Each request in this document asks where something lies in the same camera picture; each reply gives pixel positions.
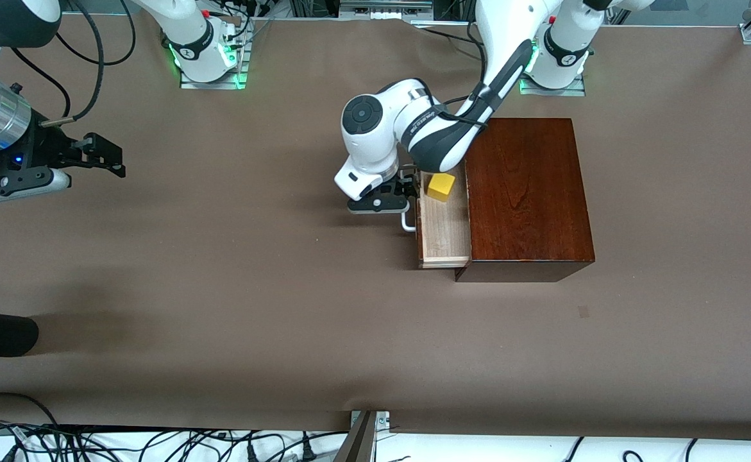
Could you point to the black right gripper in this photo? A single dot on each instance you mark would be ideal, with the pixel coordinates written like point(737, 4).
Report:
point(47, 146)

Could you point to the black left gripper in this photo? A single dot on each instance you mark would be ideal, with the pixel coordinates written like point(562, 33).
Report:
point(406, 187)

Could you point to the yellow block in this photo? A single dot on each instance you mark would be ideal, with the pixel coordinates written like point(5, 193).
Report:
point(441, 187)

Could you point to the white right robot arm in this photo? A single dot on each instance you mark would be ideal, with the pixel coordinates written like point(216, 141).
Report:
point(190, 38)

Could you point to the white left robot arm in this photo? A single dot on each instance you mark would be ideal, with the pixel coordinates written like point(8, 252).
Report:
point(375, 128)

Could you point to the dark brown wooden box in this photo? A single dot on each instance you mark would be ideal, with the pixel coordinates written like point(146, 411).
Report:
point(529, 192)

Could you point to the brown paper table cover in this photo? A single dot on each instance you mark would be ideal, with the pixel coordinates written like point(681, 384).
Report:
point(285, 289)

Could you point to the grey metal beam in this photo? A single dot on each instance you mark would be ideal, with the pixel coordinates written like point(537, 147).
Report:
point(357, 443)

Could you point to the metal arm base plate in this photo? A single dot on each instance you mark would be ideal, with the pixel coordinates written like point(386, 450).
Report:
point(211, 83)
point(551, 91)

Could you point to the aluminium frame extrusion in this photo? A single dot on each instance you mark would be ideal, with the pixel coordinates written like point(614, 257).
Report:
point(385, 8)

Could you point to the silver metal bracket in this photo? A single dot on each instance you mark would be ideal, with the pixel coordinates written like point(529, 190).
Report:
point(383, 419)

